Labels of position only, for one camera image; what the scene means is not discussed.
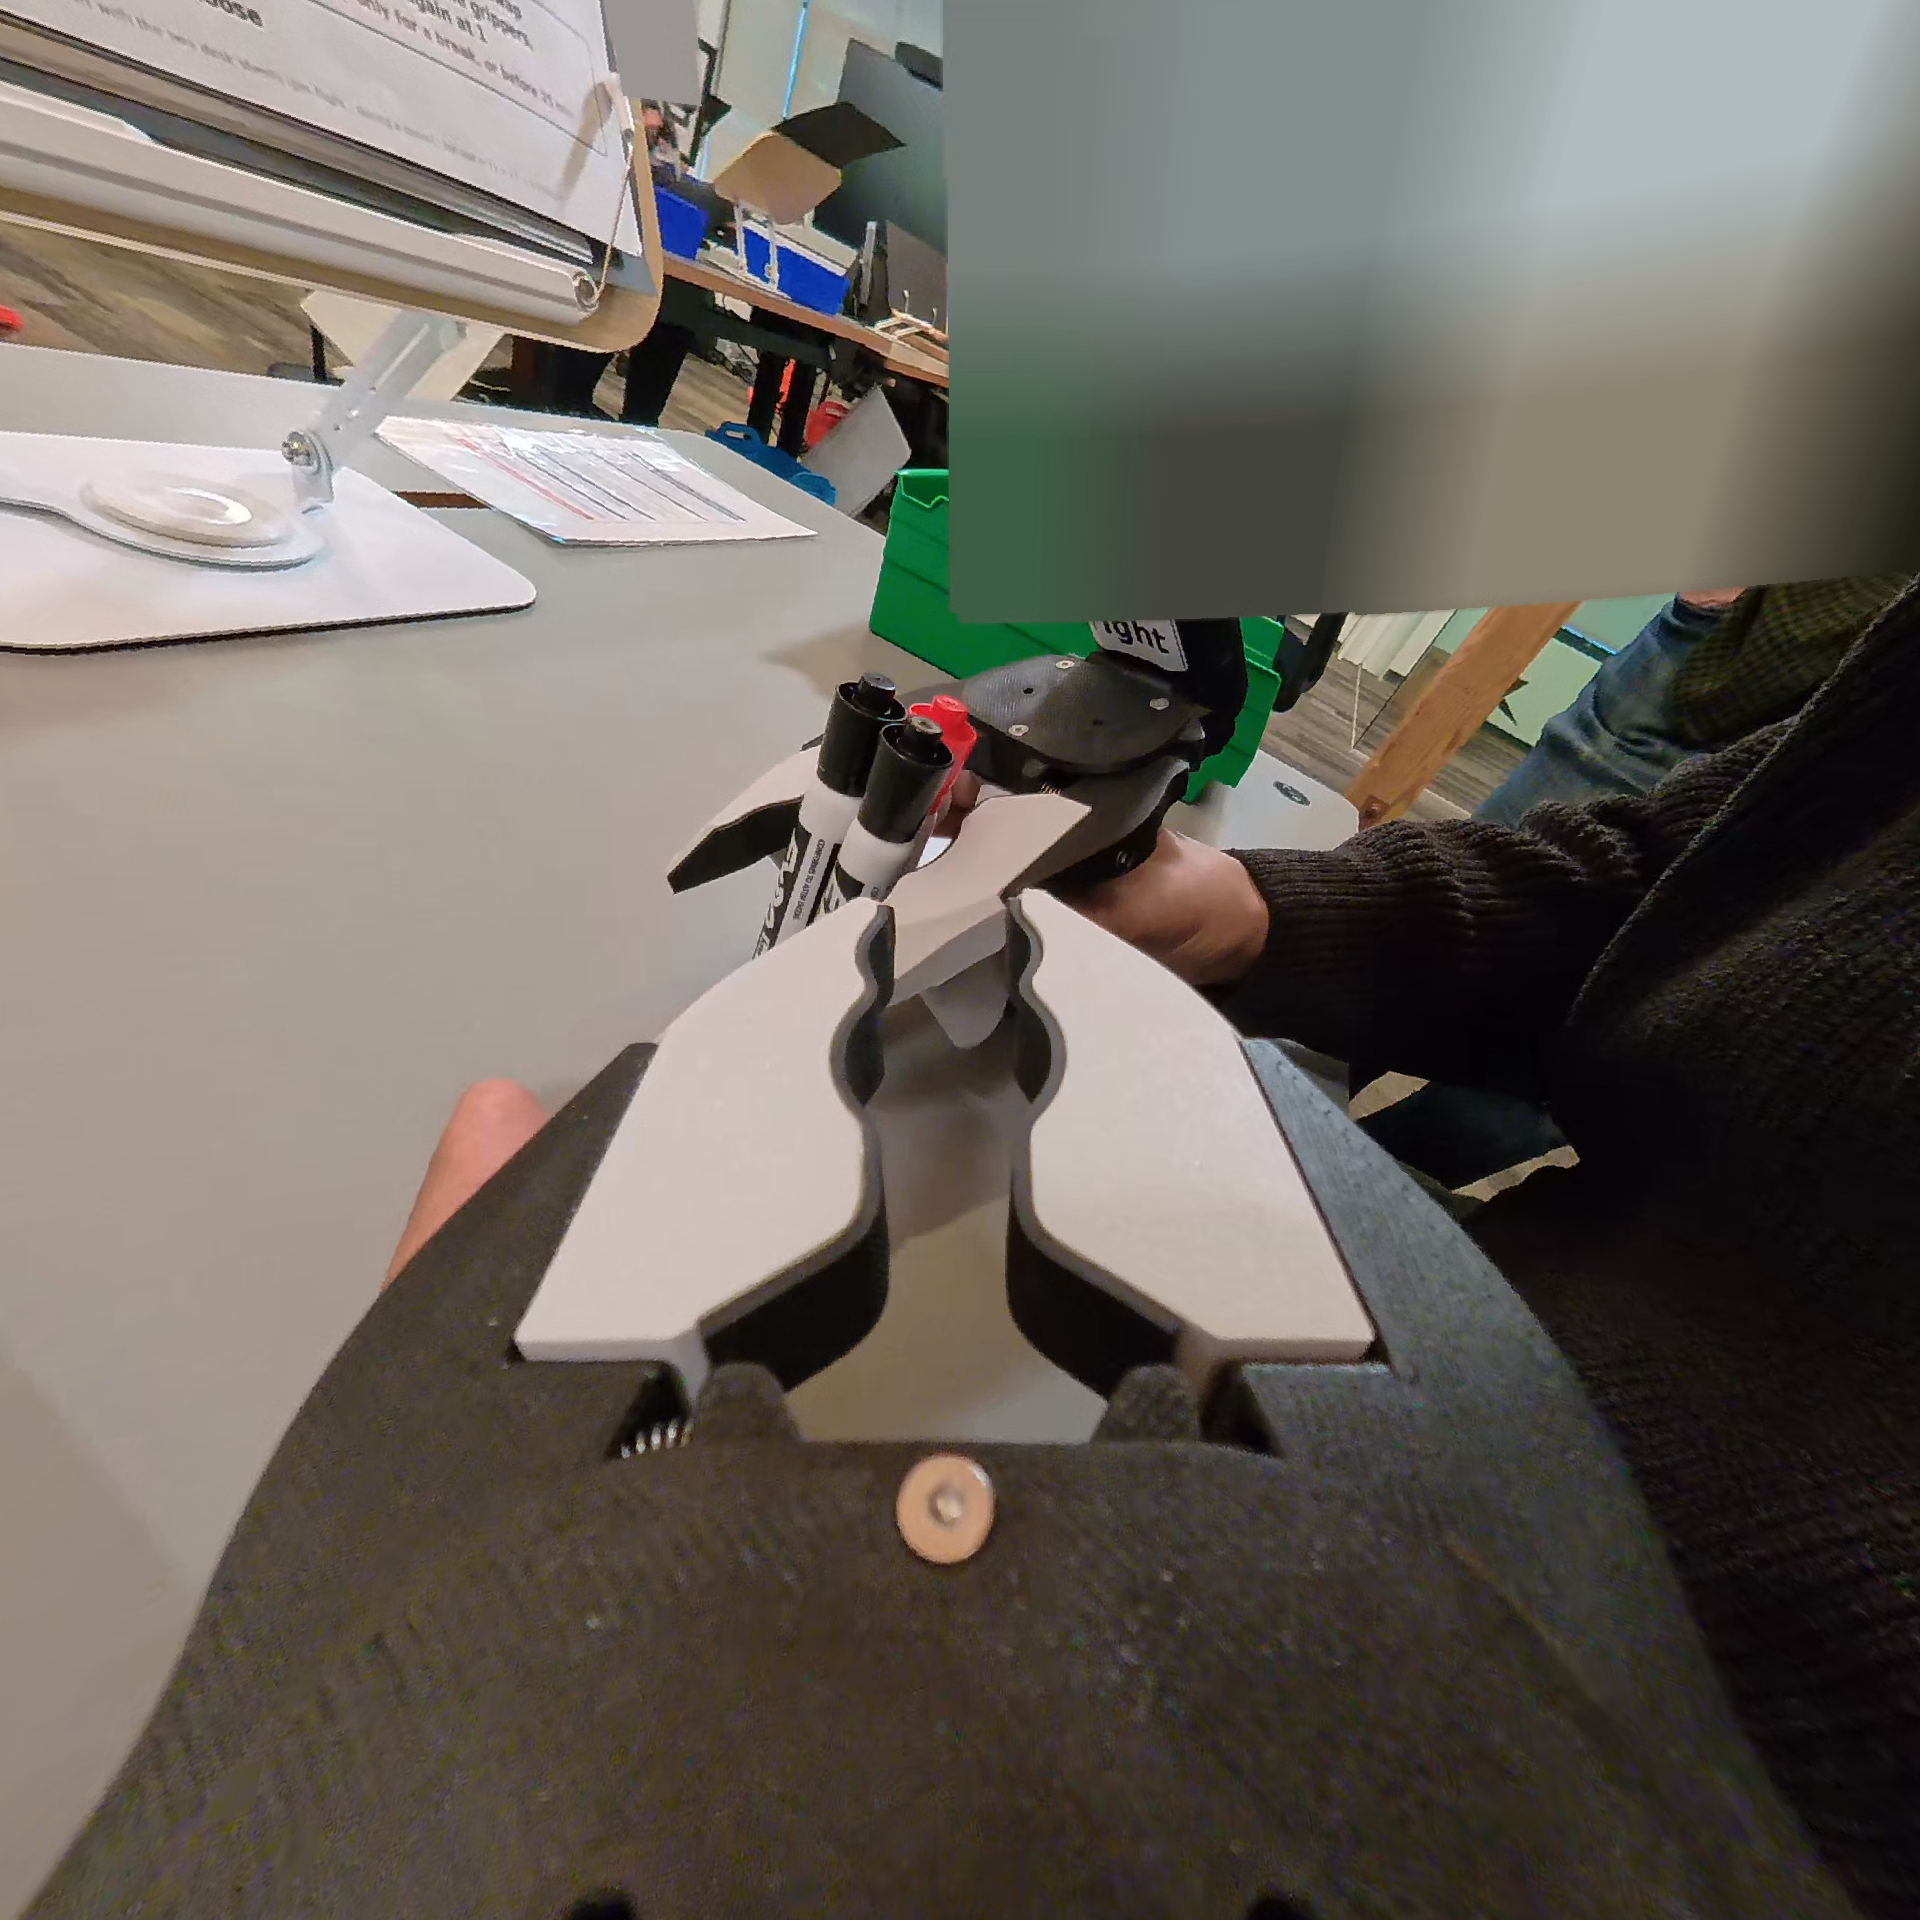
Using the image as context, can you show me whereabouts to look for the wooden post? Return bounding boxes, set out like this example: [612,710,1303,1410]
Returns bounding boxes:
[1346,600,1580,827]

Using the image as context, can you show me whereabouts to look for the printed instruction sheet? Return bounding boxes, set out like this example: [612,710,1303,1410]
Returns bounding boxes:
[58,0,644,256]

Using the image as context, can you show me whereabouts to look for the black dry-erase marker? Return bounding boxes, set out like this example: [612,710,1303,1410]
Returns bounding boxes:
[832,718,961,914]
[750,674,903,963]

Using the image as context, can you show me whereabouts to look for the laminated paper sheet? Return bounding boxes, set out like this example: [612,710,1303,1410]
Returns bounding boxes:
[375,416,816,545]

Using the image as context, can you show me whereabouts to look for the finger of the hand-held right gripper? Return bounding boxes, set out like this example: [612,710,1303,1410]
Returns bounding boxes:
[888,787,1097,1056]
[663,747,841,896]

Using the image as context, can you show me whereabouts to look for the red dry-erase marker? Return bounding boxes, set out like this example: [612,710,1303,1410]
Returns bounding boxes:
[912,696,980,819]

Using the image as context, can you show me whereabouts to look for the wooden work table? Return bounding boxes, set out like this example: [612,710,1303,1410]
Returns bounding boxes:
[660,247,951,394]

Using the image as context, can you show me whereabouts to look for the person's right forearm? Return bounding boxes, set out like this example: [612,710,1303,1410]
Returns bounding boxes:
[1223,751,1682,1074]

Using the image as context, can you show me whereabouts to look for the person's right hand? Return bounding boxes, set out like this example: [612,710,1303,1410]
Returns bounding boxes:
[1030,830,1277,989]

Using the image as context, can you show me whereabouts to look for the white panel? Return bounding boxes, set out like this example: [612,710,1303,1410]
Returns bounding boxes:
[801,386,914,519]

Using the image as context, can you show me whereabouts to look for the blue bag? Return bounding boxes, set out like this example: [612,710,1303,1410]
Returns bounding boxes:
[704,424,834,505]

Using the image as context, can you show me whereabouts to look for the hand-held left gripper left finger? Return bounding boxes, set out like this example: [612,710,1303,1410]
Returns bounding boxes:
[514,903,898,1395]

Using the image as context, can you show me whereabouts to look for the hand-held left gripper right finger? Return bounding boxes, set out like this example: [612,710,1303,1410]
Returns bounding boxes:
[1001,893,1383,1395]

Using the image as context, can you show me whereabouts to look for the green plastic bin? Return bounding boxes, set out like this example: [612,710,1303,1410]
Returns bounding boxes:
[871,470,1284,793]

